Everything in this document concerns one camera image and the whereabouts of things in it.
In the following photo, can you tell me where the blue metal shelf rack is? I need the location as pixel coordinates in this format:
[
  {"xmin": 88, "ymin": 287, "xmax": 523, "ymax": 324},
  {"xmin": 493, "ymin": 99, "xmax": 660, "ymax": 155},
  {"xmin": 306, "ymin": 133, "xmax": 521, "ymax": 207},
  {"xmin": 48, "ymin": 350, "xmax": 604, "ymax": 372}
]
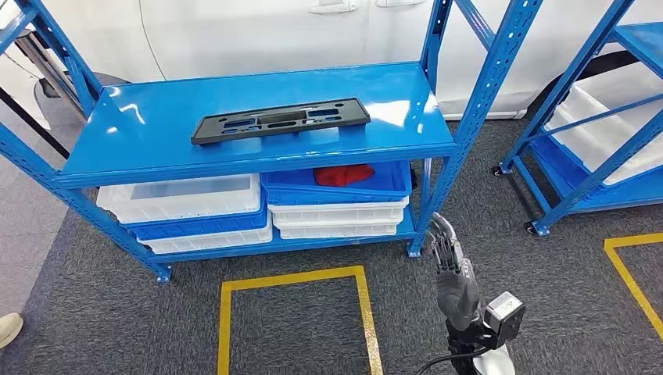
[
  {"xmin": 0, "ymin": 0, "xmax": 545, "ymax": 284},
  {"xmin": 494, "ymin": 0, "xmax": 663, "ymax": 238}
]

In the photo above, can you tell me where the red cloth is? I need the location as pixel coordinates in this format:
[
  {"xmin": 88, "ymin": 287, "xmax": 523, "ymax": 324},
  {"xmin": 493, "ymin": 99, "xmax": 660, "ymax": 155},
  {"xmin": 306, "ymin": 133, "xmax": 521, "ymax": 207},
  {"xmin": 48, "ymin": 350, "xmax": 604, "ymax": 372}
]
[{"xmin": 313, "ymin": 163, "xmax": 376, "ymax": 188}]

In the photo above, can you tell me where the large white plastic bin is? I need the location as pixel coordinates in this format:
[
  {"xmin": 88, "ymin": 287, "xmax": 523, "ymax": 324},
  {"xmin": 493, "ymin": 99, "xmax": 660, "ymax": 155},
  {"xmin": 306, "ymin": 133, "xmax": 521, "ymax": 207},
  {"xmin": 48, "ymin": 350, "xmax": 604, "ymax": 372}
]
[{"xmin": 543, "ymin": 62, "xmax": 663, "ymax": 186}]

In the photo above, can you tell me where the blue plastic bin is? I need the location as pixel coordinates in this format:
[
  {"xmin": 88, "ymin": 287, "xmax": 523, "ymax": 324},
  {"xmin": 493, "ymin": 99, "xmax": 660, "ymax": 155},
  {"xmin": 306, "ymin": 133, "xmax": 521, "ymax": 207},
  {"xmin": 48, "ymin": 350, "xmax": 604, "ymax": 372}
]
[
  {"xmin": 124, "ymin": 204, "xmax": 271, "ymax": 241},
  {"xmin": 260, "ymin": 160, "xmax": 414, "ymax": 207}
]

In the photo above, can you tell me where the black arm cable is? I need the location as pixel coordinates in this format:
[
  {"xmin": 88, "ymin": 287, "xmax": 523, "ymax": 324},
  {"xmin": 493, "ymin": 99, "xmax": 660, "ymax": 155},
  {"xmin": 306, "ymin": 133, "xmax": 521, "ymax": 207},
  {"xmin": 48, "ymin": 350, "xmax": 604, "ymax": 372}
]
[{"xmin": 417, "ymin": 348, "xmax": 490, "ymax": 375}]

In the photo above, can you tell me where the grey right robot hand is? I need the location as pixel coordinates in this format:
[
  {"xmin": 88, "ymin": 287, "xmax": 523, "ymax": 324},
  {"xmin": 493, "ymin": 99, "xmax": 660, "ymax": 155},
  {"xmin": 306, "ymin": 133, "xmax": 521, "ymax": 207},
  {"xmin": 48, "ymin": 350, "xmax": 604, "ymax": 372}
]
[{"xmin": 425, "ymin": 211, "xmax": 484, "ymax": 332}]

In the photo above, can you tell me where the translucent white plastic bin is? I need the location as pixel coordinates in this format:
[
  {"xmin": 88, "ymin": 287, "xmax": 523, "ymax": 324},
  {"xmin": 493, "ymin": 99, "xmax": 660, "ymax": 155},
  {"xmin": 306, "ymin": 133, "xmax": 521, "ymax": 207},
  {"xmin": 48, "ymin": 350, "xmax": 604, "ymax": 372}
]
[{"xmin": 95, "ymin": 173, "xmax": 263, "ymax": 224}]

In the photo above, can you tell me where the person's foot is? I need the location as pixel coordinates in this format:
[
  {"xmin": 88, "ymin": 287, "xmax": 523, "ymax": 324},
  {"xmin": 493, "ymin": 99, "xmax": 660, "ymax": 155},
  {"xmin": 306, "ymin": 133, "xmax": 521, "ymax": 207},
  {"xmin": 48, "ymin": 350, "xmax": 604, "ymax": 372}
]
[{"xmin": 0, "ymin": 312, "xmax": 24, "ymax": 350}]

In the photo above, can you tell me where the white car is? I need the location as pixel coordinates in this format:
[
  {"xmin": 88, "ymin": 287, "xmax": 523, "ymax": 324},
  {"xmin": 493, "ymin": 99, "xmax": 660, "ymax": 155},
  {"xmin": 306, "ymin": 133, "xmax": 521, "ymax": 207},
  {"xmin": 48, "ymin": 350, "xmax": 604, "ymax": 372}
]
[{"xmin": 0, "ymin": 0, "xmax": 663, "ymax": 130}]

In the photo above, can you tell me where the black plastic plate holder part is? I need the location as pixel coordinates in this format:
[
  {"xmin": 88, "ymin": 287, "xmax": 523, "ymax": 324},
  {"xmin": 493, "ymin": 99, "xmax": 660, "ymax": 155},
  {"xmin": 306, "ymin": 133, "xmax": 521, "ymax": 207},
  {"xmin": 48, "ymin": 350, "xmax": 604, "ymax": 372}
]
[{"xmin": 190, "ymin": 97, "xmax": 372, "ymax": 146}]

